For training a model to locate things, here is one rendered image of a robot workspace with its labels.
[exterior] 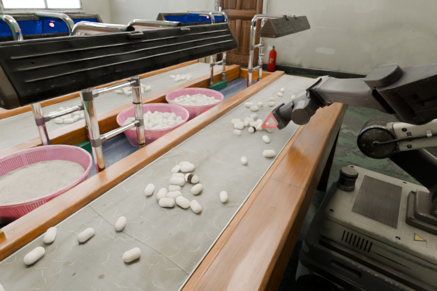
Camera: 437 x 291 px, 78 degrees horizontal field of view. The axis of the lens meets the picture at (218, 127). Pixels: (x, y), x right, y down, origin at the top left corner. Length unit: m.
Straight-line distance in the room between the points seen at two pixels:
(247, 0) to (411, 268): 4.99
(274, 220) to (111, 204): 0.36
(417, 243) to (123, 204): 0.92
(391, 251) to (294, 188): 0.54
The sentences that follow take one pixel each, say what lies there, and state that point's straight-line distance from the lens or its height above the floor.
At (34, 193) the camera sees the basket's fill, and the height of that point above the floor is 0.74.
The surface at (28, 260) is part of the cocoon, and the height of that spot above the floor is 0.75.
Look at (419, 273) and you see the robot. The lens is 1.18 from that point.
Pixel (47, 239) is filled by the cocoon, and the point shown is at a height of 0.75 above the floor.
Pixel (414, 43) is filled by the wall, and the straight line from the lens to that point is 5.38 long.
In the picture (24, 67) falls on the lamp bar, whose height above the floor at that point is 1.08.
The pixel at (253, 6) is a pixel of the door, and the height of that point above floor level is 1.14.
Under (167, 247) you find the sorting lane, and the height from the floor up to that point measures 0.74.
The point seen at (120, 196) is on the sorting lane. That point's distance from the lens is 0.70.
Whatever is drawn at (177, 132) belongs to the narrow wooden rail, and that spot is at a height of 0.76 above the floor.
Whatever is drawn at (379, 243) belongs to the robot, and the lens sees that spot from 1.13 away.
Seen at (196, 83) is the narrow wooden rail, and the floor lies 0.76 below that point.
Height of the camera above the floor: 1.16
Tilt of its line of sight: 25 degrees down
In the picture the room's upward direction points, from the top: 2 degrees clockwise
